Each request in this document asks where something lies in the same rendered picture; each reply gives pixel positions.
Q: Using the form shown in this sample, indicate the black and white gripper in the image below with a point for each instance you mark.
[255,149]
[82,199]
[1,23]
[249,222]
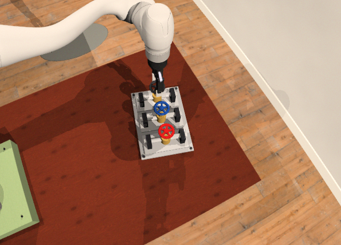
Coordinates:
[157,75]

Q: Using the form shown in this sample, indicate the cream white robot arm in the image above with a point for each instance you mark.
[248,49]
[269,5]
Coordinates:
[154,22]

